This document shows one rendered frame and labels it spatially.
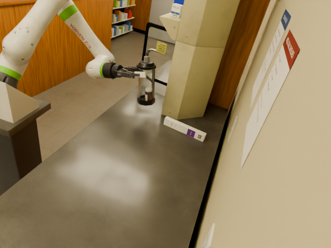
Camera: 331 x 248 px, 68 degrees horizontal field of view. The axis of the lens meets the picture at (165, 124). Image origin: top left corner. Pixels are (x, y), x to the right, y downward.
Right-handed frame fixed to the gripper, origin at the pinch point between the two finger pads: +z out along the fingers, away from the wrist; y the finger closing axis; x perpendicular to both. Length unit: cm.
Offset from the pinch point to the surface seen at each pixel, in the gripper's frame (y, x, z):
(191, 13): 9.0, -28.5, 24.1
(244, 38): 48, -11, 47
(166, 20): 8.6, -25.7, 10.6
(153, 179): -43, 37, 21
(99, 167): -49, 30, -2
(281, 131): -86, -18, 65
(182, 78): 10.0, 5.8, 17.6
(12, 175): -48, 54, -73
